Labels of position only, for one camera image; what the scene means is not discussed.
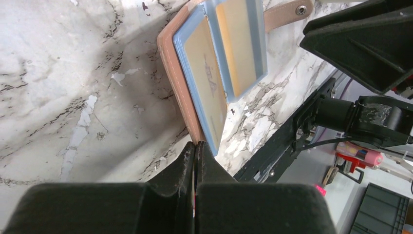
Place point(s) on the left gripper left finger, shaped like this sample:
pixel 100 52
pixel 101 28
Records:
pixel 162 205

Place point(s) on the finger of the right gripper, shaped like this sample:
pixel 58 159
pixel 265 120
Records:
pixel 367 9
pixel 377 51

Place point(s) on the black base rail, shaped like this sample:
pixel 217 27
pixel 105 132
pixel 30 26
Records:
pixel 280 150

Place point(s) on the gold credit card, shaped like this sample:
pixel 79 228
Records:
pixel 234 25
pixel 207 88

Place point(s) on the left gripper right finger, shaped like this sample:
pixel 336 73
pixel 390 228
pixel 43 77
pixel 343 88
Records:
pixel 225 206

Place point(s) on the brown leather card holder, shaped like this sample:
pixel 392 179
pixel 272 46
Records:
pixel 171 39

